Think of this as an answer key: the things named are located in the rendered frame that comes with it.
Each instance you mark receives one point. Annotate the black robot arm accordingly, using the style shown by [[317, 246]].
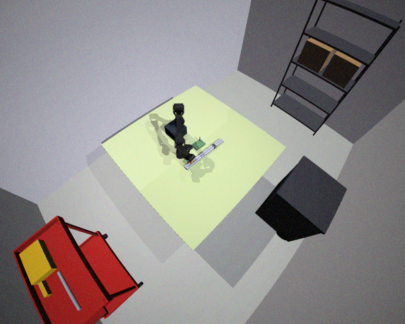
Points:
[[178, 111]]

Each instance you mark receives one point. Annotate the grey slotted metal rail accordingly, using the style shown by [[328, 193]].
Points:
[[204, 153]]

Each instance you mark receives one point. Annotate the green rectangular tray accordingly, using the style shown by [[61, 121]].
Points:
[[197, 145]]

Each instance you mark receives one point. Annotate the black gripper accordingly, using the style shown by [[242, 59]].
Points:
[[188, 156]]

